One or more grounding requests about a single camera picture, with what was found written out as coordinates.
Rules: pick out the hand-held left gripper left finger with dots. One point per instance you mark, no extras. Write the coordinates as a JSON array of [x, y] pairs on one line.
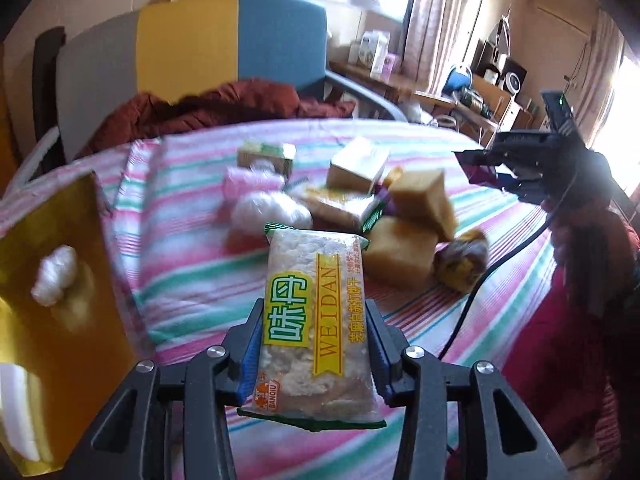
[[252, 355]]

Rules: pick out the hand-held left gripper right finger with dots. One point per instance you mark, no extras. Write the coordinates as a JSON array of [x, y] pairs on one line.
[[382, 360]]

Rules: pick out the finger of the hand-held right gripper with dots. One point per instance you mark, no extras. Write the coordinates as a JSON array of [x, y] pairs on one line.
[[495, 180], [475, 156]]

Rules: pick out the clear cracker packet yellow label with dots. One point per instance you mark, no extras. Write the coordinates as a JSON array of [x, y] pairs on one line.
[[300, 320]]

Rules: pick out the round yellow purple snack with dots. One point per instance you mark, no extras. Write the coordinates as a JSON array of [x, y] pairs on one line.
[[460, 260]]

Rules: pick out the yellow sponge block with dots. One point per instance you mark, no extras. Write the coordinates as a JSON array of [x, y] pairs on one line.
[[400, 252], [425, 200]]

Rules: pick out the white round snack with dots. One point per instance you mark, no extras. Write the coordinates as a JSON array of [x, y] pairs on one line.
[[270, 212]]

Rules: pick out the yellow biscuit packet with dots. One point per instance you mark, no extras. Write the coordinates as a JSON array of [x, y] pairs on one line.
[[335, 205]]

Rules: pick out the gold tin box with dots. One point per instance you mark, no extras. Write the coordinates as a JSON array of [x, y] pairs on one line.
[[60, 350]]

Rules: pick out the small green white box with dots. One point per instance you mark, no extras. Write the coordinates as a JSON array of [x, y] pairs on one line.
[[267, 156]]

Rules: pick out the white plastic snack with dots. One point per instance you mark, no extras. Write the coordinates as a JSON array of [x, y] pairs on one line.
[[52, 275]]

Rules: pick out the person's right forearm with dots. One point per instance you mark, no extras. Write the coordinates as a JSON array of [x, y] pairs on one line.
[[600, 260]]

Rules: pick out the person's right hand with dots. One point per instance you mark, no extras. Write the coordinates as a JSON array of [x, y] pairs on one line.
[[555, 230]]

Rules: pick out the wooden shelf unit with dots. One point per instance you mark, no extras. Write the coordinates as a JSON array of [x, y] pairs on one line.
[[510, 105]]

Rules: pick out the blue round bag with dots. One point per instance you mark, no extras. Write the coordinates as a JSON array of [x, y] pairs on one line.
[[457, 80]]

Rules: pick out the striped pink green cloth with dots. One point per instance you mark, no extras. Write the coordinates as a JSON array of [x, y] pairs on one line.
[[200, 260]]

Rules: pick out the cream cardboard box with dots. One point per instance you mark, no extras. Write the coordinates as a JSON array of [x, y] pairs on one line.
[[357, 162]]

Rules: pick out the pink container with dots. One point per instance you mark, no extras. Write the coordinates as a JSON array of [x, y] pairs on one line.
[[391, 65]]

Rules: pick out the white carton box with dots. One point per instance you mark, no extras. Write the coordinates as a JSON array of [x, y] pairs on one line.
[[372, 47]]

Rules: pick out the person's red clothing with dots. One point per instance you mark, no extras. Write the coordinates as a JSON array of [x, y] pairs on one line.
[[550, 360]]

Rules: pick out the pink wrapped snack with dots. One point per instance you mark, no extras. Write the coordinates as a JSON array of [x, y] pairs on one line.
[[250, 182]]

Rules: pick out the dark red jacket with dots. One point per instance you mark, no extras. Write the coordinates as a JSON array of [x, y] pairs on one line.
[[240, 105]]

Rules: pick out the white plastic part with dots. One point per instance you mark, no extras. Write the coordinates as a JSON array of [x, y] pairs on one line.
[[37, 155]]

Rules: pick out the grey yellow blue chair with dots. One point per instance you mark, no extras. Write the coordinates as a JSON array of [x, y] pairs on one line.
[[190, 45]]

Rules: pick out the wooden wardrobe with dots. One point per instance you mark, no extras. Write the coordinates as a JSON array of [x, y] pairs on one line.
[[7, 125]]

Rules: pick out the black chair back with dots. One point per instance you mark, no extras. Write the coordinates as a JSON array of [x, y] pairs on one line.
[[47, 75]]

